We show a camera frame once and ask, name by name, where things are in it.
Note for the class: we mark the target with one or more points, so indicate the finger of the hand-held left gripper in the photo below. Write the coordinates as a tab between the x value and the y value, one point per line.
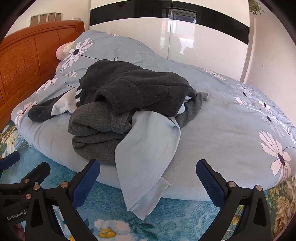
39	172
10	160

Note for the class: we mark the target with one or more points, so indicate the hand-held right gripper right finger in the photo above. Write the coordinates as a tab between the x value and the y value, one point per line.
208	183

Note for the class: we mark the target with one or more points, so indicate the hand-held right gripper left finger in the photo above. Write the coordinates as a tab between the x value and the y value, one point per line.
85	183

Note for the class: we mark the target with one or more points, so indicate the dark grey white fleece jacket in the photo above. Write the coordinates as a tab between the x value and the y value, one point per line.
143	88

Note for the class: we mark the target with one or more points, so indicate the person's left hand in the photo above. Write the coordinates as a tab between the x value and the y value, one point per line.
19	233

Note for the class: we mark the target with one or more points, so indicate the teal floral blanket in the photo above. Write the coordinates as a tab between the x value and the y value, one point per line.
111	197

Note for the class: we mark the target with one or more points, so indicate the grey sweatpants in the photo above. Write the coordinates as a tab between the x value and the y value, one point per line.
97	136

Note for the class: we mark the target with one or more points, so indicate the blue floral quilt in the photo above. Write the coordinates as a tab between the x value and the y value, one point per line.
219	129

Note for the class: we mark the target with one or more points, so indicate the light blue garment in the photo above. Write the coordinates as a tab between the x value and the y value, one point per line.
143	157

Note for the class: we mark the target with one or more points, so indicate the carved wooden headboard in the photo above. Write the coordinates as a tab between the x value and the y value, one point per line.
20	60

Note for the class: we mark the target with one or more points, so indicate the pink pillow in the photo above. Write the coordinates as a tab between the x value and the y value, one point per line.
63	51

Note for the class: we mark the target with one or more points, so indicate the white black glossy wardrobe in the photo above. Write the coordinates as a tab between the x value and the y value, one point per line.
208	34

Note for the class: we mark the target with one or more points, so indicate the green hanging plant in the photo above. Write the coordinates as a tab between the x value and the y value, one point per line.
256	7

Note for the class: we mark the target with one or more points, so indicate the small wall picture frame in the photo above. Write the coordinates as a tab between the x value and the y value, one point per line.
34	20
43	19
51	17
59	16

